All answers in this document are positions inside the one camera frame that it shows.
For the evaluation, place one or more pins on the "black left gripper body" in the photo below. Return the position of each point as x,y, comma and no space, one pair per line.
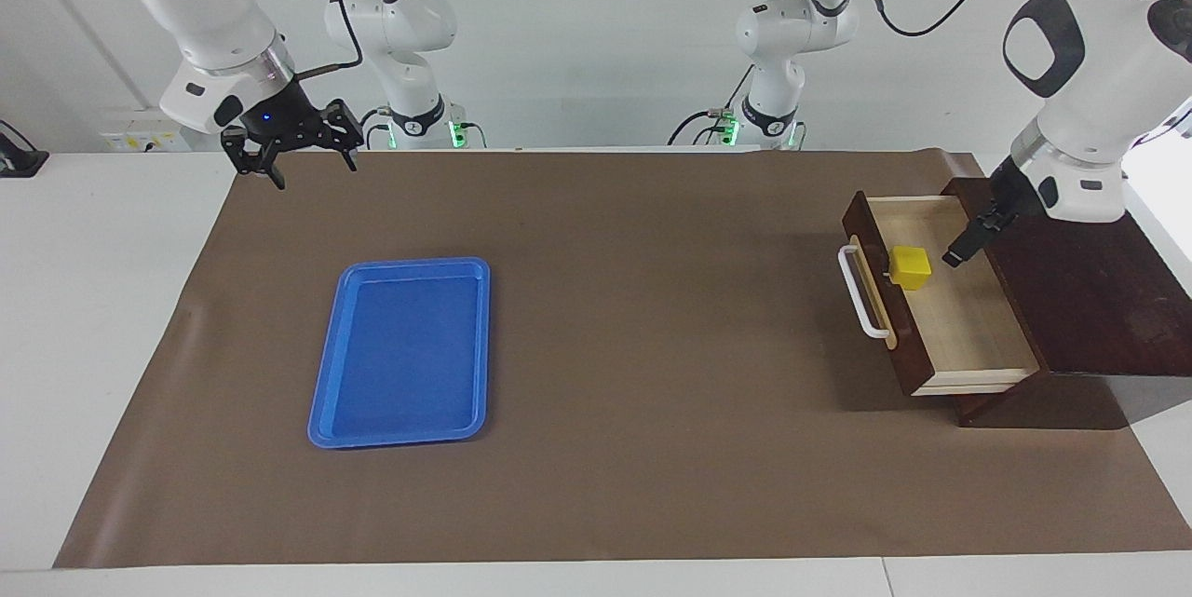
1006,201

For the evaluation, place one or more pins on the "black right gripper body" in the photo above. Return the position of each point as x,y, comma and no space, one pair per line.
284,117

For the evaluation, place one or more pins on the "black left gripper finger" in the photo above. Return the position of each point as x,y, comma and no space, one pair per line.
962,252

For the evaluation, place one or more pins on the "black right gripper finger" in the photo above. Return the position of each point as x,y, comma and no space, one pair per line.
350,157
277,173

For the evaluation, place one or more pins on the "yellow cube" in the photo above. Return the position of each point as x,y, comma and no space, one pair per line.
911,269

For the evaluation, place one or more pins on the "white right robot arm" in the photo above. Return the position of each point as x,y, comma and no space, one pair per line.
214,10

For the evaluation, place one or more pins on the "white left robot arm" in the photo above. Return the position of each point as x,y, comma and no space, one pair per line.
1090,113

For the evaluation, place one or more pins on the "dark wooden cabinet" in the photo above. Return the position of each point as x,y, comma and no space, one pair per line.
1099,299

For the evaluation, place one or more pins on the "blue plastic tray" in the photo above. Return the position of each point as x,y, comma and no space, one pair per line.
405,355

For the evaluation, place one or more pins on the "black table clamp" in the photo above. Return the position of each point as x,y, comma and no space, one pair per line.
19,159

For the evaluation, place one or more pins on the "brown table mat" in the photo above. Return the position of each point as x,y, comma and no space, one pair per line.
652,373

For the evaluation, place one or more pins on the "white wall outlet box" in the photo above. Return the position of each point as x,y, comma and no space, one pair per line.
130,142

